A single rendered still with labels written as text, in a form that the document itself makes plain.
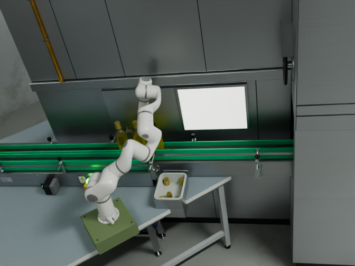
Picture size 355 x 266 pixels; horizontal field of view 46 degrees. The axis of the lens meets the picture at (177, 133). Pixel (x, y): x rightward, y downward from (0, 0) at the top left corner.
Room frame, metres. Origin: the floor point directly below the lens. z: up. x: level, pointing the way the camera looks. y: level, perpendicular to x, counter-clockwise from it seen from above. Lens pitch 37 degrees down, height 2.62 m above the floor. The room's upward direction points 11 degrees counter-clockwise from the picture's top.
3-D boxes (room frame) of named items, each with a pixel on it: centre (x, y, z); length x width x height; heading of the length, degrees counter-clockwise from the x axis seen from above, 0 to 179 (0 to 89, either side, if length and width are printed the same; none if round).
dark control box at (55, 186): (2.10, 0.89, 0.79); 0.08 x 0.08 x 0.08; 74
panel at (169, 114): (2.18, -0.02, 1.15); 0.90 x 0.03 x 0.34; 74
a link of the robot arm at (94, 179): (1.69, 0.48, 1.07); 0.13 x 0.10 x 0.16; 171
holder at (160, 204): (1.87, 0.10, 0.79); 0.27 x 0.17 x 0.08; 164
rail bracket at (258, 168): (1.79, -0.43, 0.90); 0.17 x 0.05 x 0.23; 164
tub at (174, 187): (1.84, 0.10, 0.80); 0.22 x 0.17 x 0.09; 164
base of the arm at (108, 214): (1.68, 0.48, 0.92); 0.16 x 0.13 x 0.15; 29
